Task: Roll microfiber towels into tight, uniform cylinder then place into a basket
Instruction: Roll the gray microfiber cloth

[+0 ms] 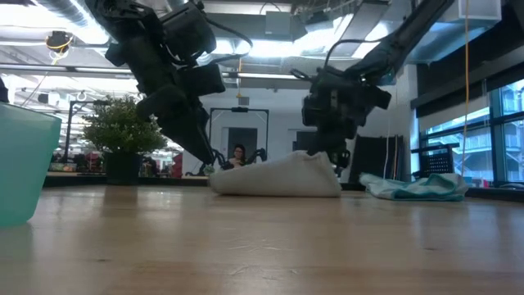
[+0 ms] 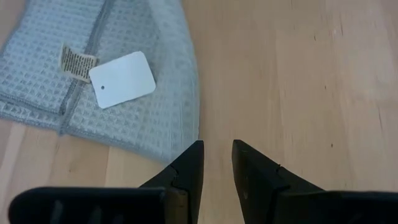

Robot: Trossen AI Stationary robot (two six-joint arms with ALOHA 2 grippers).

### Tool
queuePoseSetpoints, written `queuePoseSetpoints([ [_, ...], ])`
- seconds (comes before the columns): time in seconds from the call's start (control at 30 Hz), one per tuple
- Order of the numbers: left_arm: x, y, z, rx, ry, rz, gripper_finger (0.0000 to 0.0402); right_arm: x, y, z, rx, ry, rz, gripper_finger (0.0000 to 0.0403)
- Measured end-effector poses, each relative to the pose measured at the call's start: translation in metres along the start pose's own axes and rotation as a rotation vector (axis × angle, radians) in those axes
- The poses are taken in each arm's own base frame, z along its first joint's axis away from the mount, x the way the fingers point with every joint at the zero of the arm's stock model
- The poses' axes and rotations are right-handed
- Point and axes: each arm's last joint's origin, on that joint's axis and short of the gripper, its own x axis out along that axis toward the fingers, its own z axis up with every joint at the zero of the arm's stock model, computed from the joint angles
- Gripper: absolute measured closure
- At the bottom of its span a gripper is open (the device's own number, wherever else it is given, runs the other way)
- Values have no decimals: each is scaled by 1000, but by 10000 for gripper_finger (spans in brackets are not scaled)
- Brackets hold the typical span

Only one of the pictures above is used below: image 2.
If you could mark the grey waffle microfiber towel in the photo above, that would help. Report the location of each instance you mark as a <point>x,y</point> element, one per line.
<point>149,124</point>

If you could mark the white paper hang tag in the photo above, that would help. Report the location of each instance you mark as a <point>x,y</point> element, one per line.
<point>121,77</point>

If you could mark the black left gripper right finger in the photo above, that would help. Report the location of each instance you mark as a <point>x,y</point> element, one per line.
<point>252,180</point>

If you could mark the printed fabric care label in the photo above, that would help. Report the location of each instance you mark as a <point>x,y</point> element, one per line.
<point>76,63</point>

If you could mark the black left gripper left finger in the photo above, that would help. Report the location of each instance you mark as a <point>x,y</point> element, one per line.
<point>189,168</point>

